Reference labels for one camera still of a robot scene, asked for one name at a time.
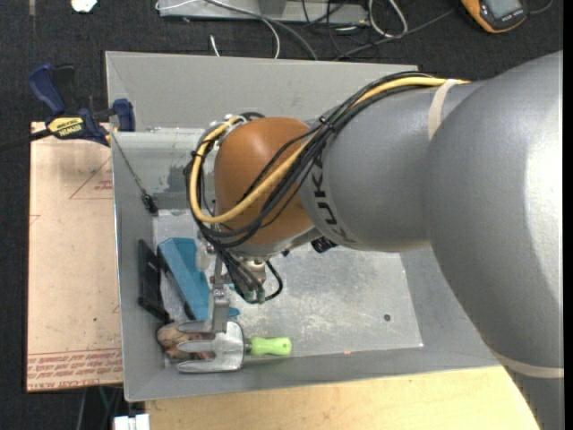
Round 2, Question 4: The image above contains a grey metal bin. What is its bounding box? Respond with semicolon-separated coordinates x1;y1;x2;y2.
105;50;503;403

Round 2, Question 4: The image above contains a black flat block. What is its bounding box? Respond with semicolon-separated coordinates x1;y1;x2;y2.
137;238;172;324

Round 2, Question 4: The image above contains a black cylinder on white bracket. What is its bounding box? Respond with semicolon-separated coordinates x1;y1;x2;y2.
311;234;338;254

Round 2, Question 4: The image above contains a clear plastic bottle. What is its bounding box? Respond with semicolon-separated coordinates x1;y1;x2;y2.
195;238;212;272

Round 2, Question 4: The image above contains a tan toy animal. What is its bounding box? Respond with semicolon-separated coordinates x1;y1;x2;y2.
155;322;217;360

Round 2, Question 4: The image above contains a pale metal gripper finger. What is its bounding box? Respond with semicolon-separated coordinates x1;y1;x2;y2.
210;287;231;334

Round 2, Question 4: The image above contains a green-handled metal garden fork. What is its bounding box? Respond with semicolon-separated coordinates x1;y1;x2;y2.
175;320;294;374

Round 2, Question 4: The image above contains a blue flat block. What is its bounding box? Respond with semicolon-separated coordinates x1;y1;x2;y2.
157;236;241;323

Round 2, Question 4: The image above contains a brown cardboard board, red print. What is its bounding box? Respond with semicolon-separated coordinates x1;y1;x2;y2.
26;121;124;393

